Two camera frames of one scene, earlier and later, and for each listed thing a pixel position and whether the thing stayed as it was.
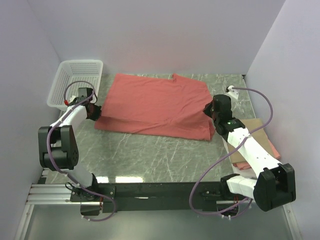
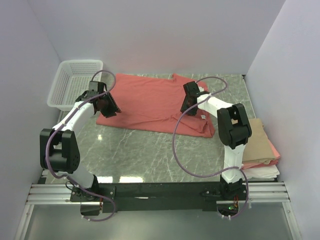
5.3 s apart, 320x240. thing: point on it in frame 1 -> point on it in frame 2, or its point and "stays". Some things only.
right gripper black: (207, 109) -> (184, 107)
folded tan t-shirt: (259, 136) stays
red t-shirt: (160, 104) stays
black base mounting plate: (149, 197) stays
